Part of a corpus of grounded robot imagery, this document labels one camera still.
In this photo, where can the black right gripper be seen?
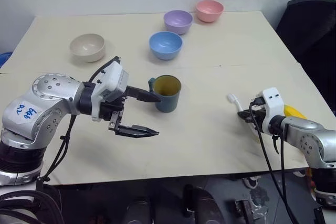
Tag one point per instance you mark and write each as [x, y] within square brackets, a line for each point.
[258, 116]

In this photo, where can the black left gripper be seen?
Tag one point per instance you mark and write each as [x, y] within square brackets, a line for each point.
[115, 108]

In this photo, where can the white and yellow toothbrush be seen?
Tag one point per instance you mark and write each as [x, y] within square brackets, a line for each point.
[237, 104]

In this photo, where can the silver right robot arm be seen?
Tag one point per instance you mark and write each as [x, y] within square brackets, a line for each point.
[315, 140]

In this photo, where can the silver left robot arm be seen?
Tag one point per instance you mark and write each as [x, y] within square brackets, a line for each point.
[52, 95]

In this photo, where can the teal mug with yellow inside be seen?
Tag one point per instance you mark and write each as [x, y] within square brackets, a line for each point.
[168, 100]

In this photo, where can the black and white shoe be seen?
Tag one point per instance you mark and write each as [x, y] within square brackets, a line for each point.
[250, 182]

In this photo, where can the blue bowl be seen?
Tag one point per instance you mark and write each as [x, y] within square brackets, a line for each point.
[165, 47]

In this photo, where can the beige bowl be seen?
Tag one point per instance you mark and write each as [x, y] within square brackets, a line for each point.
[88, 48]

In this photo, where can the grey metal floor object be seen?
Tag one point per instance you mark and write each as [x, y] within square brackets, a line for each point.
[249, 208]

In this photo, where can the purple bowl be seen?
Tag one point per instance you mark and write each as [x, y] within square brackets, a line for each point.
[178, 23]

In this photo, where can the dark rounded shape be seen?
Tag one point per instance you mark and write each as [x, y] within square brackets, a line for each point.
[202, 205]
[139, 212]

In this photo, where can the black mesh office chair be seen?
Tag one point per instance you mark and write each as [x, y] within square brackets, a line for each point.
[309, 37]

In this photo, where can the pink bowl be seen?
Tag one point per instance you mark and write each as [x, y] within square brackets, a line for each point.
[209, 11]

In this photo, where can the blue plastic object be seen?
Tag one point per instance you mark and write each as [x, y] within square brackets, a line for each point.
[4, 60]

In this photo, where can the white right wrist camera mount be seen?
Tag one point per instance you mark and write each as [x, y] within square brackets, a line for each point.
[273, 103]

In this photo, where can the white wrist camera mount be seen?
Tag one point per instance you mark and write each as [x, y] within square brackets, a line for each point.
[114, 77]
[273, 103]

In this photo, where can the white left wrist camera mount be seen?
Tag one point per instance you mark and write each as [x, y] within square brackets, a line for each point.
[114, 77]

